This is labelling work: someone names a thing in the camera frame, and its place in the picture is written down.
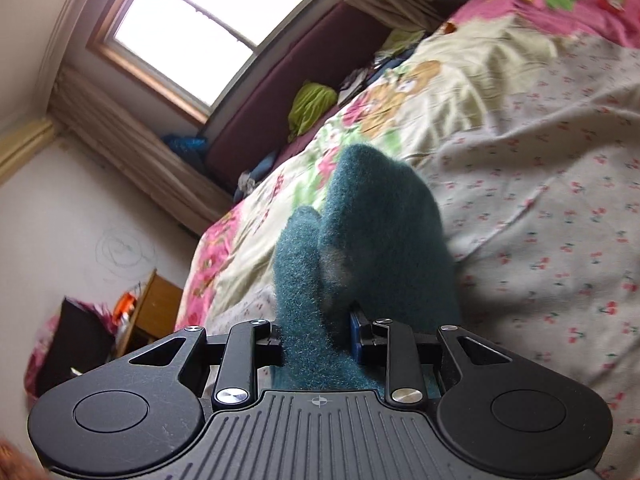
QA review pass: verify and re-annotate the teal fuzzy sweater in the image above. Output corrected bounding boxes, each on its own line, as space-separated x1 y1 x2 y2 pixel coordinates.
272 144 462 390

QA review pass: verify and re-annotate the wooden bedside cabinet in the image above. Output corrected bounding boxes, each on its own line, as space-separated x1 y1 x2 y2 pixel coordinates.
114 270 182 358

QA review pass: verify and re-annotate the blue cloth bundle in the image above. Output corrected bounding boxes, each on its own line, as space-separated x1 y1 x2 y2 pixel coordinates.
162 133 207 174

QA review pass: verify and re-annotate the cherry print white bedsheet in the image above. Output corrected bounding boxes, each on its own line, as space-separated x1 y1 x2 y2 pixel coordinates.
177 10 639 479

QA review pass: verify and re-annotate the beige left curtain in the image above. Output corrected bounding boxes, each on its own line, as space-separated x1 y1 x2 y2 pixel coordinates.
49 65 231 235

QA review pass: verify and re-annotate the lime green cloth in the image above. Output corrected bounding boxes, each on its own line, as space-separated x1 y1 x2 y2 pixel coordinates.
288 81 338 143

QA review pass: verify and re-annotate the bright window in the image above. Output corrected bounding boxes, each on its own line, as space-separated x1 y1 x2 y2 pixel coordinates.
89 0 316 125

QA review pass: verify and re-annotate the maroon headboard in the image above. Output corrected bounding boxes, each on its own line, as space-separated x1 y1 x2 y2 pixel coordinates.
202 3 390 193

